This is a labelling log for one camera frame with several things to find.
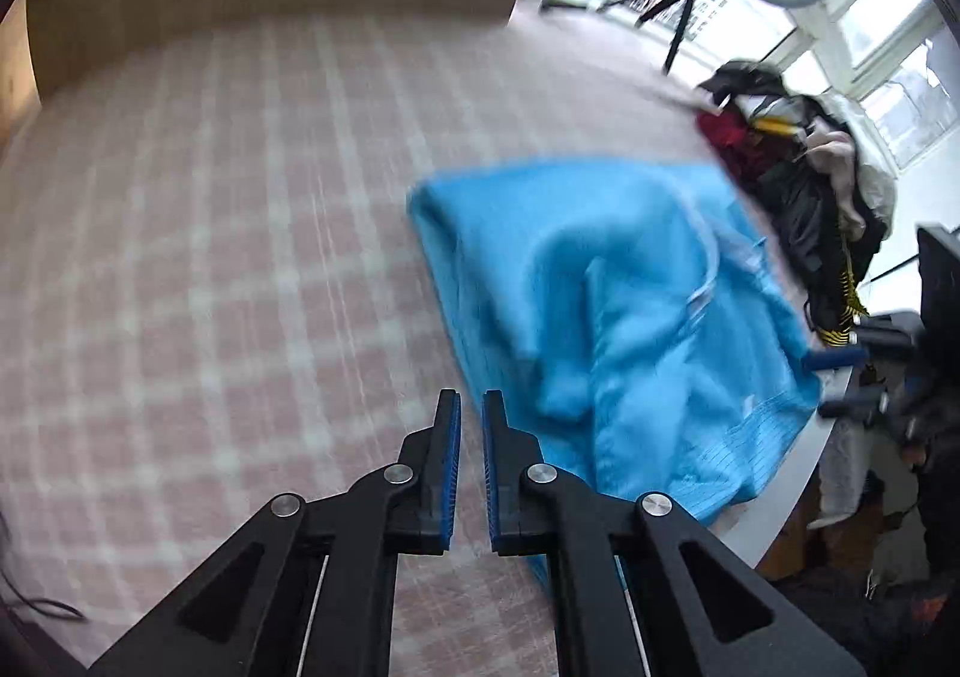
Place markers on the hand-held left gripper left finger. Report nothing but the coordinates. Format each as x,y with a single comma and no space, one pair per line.
450,467

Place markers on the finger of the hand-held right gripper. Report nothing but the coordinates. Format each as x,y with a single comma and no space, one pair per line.
851,407
832,358

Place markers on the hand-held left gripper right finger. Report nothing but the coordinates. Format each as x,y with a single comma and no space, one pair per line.
491,474

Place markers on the blue striped coat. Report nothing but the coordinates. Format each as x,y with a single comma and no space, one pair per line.
600,317

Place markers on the black yellow striped garment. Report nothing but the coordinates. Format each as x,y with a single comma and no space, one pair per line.
847,287

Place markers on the white garment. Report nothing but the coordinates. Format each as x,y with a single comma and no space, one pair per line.
874,190

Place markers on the red garment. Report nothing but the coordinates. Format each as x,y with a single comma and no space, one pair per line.
727,133

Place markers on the pink checked table mat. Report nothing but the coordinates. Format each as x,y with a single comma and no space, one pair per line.
225,272

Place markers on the black tripod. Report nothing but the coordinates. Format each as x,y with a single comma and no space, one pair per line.
679,32

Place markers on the wooden board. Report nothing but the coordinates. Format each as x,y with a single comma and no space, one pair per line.
15,77

